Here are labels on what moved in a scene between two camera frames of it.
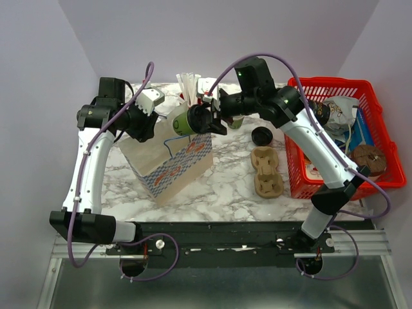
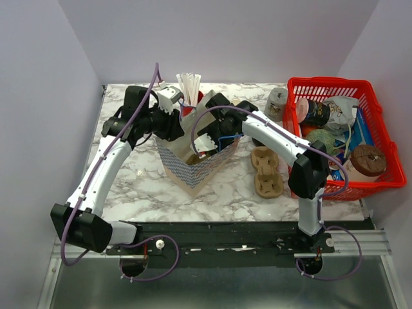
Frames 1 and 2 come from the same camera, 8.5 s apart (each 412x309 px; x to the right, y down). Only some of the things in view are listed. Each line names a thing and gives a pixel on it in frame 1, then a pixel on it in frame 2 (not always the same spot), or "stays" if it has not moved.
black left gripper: [146, 130] to [173, 129]
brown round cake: [371, 156] stays
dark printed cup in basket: [322, 111] stays
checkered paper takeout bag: [167, 161] to [183, 167]
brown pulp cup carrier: [268, 183] stays
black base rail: [223, 244] stays
